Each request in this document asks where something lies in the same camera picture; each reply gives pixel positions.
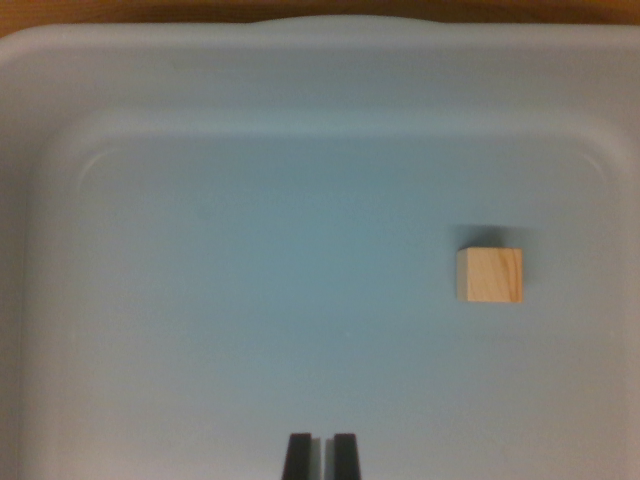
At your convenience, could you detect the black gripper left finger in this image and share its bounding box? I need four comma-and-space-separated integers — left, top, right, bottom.
281, 432, 323, 480

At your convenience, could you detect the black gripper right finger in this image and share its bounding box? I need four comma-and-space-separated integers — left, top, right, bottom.
324, 432, 364, 480

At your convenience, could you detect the light wooden cube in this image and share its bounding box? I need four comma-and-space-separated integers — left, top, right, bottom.
455, 246, 524, 304

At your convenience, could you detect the light blue plastic bin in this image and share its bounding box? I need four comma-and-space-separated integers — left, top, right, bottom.
0, 13, 640, 480

